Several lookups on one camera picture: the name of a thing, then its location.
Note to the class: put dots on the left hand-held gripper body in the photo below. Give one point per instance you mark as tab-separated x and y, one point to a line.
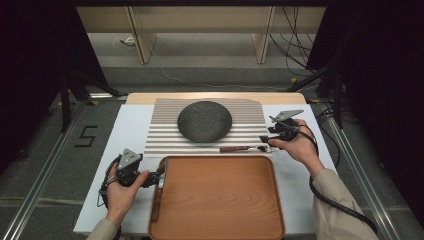
129	160

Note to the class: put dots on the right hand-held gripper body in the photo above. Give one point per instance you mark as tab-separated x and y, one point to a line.
286	131

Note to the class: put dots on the brown wooden tray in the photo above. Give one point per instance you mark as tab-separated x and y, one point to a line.
216	200

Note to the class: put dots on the dark grey textured plate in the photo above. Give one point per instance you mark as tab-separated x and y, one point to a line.
204	121

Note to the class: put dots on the person's right hand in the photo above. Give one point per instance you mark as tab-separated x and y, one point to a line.
303	150

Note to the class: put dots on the person's left hand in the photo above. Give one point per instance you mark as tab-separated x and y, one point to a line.
121	200

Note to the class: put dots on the striped placemat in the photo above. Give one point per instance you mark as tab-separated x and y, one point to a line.
166	133

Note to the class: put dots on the black metal stand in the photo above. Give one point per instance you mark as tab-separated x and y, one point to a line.
66	100
338	100

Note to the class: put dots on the dark curtain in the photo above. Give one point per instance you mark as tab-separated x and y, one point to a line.
33	66
383	83

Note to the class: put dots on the beige wooden desk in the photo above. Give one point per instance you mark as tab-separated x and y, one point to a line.
200	16

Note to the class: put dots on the metal floor rail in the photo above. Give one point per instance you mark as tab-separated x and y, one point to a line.
43	173
363	173

